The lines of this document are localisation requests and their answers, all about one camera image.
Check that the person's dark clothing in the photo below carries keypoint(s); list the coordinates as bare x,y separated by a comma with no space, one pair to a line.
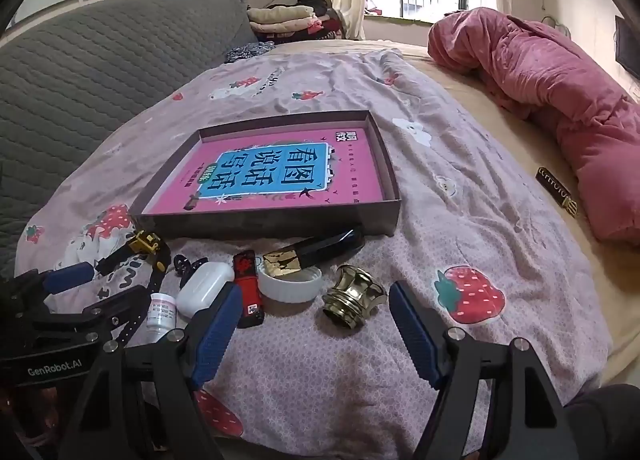
605,420

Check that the dark floral cloth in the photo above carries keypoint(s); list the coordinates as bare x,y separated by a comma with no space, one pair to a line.
250,51

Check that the black box with gold print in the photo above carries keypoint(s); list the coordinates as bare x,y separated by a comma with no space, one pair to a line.
555,187

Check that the small white pill bottle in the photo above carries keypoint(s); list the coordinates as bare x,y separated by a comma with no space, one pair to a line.
162,312

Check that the pile of dark clothes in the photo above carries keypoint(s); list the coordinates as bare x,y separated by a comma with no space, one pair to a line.
315,3

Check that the strawberry printed blanket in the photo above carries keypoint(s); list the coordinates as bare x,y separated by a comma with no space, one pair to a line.
450,250

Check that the black television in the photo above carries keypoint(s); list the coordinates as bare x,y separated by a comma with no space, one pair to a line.
629,50

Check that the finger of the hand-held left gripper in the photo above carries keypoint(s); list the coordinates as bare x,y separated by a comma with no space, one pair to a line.
115,301
70,276

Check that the folded cream blanket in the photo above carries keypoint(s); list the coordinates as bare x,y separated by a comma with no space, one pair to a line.
280,14

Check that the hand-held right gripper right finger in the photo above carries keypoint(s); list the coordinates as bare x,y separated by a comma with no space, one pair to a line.
415,335

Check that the pink and blue book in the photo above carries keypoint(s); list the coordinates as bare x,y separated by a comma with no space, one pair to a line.
260,175

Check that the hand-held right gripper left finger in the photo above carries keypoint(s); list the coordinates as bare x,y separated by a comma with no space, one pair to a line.
215,335

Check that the white earbuds case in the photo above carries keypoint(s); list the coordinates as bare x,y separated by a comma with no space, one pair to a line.
200,290

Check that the pink duvet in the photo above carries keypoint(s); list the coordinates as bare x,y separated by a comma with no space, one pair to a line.
550,80

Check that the small black clip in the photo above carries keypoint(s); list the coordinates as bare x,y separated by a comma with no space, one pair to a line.
189,265

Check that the white jar lid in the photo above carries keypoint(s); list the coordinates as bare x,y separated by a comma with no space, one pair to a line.
290,291

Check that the folded pink garment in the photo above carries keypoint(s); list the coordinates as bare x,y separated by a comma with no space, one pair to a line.
285,29

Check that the red marker pen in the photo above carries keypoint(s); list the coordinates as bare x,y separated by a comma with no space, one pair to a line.
247,290

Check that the shallow brown cardboard box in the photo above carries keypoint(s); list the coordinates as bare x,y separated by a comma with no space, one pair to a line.
275,228

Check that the grey quilted headboard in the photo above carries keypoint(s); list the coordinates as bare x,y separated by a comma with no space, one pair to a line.
100,65

